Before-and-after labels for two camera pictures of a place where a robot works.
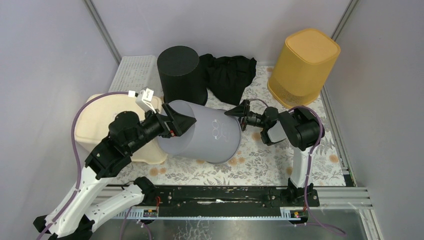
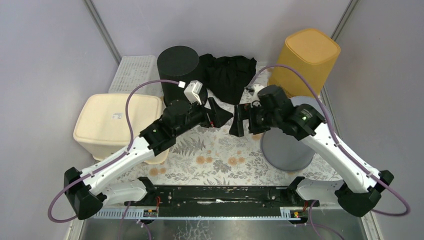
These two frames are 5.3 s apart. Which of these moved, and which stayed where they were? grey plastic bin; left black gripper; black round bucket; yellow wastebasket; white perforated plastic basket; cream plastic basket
Moved: grey plastic bin; left black gripper
Stayed: yellow wastebasket; white perforated plastic basket; black round bucket; cream plastic basket
